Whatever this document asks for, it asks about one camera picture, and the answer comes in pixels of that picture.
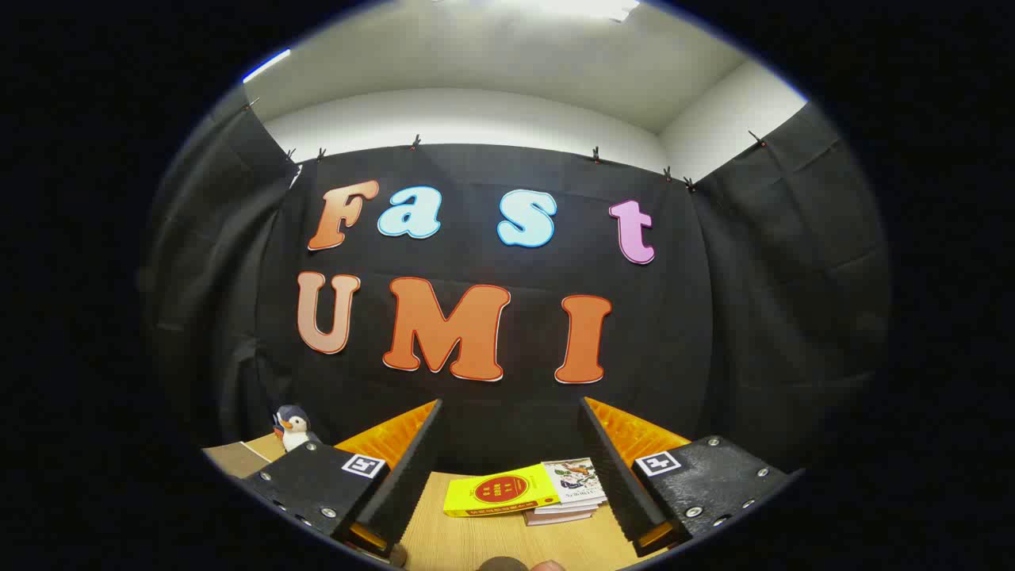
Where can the row of black clips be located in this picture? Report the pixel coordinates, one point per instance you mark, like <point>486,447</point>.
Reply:
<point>415,143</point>

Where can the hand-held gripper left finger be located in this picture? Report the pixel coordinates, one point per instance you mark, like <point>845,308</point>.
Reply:
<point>412,476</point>

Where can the yellow book with red circle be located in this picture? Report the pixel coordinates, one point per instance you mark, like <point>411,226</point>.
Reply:
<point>499,492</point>

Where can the plain white book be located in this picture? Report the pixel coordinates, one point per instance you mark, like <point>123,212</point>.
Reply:
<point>571,507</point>
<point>555,519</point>

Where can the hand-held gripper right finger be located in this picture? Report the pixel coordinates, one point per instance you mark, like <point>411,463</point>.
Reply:
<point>614,476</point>

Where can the penguin plush toy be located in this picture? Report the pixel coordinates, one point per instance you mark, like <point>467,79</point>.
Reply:
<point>295,432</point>

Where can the white illustrated book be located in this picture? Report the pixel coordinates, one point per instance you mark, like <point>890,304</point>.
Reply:
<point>575,478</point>

